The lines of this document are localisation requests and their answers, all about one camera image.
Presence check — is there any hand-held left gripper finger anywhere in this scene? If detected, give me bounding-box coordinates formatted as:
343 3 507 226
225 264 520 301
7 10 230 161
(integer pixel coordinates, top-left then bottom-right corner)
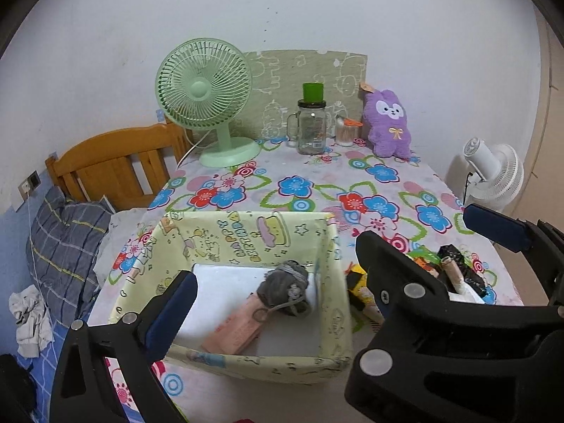
49 269 199 423

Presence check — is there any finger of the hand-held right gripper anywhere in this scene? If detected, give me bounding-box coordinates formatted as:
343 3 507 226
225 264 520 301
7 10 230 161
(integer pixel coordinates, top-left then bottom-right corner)
464 204 564 305
344 229 564 423

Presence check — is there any yellow packet with black band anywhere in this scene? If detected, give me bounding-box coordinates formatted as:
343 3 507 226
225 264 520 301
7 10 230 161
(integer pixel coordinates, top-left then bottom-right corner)
346 262 385 324

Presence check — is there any black pouch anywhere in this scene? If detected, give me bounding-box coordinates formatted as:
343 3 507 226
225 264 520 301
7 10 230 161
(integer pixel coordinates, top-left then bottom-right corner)
437 244 488 298

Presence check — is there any beige cloth roll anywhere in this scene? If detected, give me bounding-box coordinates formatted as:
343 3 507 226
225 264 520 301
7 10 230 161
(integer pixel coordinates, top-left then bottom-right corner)
441 256 464 294

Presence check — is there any yellow printed fabric storage box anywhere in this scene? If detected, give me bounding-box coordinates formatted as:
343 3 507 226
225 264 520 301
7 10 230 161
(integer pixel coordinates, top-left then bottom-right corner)
108 210 354 373

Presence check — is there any white standing fan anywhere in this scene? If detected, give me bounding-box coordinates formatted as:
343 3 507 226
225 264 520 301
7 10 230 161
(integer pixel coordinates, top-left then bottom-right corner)
462 137 525 207

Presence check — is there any pink tissue packet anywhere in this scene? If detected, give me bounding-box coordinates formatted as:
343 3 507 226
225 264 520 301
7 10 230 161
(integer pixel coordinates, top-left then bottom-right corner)
200 293 270 355

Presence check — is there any white blanket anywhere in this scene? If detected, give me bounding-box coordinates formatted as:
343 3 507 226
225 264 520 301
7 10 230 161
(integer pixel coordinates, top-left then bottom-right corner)
94 208 149 276

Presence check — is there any beige wardrobe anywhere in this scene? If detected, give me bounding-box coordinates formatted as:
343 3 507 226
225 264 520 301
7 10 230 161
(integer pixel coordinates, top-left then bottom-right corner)
522 9 564 234

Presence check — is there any plaid pillow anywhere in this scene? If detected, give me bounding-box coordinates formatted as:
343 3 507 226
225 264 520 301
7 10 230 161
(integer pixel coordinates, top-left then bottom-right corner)
25 185 116 323

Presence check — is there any floral tablecloth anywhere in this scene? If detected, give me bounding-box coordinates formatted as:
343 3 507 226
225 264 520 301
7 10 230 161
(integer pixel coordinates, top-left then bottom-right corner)
88 134 525 423

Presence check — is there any blue bedsheet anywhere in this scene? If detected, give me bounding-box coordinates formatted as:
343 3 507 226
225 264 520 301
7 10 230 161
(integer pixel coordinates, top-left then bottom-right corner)
0 313 133 423

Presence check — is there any white crumpled cloth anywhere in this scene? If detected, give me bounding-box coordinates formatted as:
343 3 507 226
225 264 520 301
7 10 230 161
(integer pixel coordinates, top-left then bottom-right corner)
9 284 56 358

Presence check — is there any purple plush bunny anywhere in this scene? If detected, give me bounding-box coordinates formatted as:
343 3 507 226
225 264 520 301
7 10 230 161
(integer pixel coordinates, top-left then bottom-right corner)
359 81 414 160

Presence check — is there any cotton swab jar orange lid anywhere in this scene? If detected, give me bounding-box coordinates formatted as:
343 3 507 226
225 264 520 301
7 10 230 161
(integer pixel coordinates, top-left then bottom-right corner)
334 115 364 147

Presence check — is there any wooden bed headboard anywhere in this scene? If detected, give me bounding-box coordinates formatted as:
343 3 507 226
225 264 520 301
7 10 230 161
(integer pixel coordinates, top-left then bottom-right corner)
45 123 195 212

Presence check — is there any glass mug with green lid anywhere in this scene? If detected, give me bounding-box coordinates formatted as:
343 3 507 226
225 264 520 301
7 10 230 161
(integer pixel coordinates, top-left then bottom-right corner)
286 82 334 156

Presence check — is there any green printed board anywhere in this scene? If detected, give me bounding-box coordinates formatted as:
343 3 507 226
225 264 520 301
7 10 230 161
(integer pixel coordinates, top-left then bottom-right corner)
243 50 368 140

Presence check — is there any green desk fan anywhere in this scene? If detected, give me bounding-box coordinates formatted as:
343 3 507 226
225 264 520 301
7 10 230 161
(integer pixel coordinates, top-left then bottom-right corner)
154 39 262 168

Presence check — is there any white charging cable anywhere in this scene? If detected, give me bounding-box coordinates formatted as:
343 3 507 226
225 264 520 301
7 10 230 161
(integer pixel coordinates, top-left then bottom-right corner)
24 191 41 287

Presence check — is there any white fan cable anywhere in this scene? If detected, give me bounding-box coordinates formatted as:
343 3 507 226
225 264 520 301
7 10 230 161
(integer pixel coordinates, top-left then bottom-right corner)
175 134 209 172

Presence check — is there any wall socket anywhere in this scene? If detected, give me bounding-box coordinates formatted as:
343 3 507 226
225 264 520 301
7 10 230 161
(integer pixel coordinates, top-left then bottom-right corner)
18 170 42 206

